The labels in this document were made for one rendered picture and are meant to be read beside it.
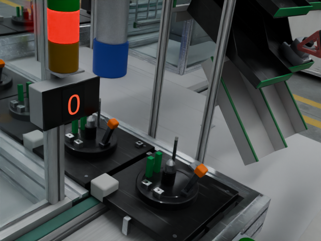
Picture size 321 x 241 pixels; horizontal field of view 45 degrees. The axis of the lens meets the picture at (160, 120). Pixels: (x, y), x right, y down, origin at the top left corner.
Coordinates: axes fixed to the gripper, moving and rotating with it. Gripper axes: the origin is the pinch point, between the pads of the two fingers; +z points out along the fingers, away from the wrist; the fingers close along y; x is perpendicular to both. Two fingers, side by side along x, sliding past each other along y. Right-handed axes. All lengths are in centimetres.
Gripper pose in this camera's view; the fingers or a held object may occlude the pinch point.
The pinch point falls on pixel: (304, 45)
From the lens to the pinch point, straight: 109.3
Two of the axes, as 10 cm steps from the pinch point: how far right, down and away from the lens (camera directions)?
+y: -7.5, 2.5, -6.2
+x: 1.8, 9.7, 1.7
